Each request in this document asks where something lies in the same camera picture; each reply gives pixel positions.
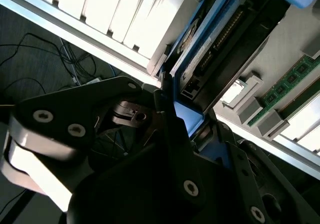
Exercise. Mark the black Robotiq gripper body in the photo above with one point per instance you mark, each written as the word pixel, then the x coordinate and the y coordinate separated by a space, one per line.
pixel 137 196

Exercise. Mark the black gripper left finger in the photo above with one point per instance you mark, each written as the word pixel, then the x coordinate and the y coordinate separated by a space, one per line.
pixel 62 114

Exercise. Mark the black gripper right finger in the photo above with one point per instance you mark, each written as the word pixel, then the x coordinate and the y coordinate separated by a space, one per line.
pixel 250 189

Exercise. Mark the hard disk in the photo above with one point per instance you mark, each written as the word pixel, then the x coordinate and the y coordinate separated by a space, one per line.
pixel 186 115

